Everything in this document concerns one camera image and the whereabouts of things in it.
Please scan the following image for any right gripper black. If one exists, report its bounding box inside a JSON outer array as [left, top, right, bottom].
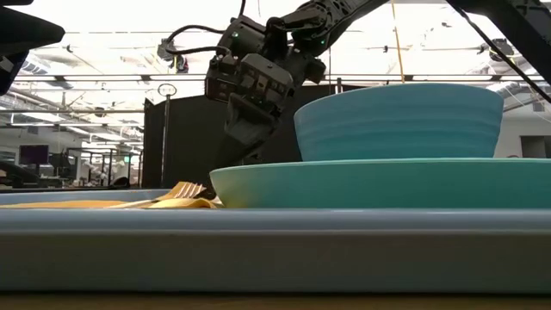
[[200, 17, 327, 200]]

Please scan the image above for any fork with orange handle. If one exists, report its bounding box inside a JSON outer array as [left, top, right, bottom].
[[107, 181, 207, 209]]

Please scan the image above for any blue ribbed bowl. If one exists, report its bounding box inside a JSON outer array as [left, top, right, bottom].
[[293, 82, 505, 163]]

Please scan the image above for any blue plastic tray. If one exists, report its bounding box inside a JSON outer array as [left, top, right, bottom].
[[0, 189, 551, 295]]

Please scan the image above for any teal plate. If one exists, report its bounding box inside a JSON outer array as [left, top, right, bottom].
[[208, 157, 551, 210]]

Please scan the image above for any dark computer monitor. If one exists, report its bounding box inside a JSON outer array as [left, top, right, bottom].
[[18, 144, 50, 166]]

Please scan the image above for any small black ceiling device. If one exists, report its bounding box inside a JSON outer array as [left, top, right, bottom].
[[490, 37, 516, 58]]

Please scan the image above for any metal pole with ring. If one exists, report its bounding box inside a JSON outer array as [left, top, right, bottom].
[[157, 83, 178, 189]]

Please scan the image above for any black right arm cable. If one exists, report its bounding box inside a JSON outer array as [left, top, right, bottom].
[[164, 0, 249, 57]]

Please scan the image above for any horizontal metal rail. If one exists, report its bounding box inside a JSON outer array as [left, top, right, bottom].
[[0, 73, 546, 84], [0, 108, 145, 115]]

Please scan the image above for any yellow hanging cable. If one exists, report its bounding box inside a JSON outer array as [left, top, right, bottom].
[[389, 0, 408, 84]]

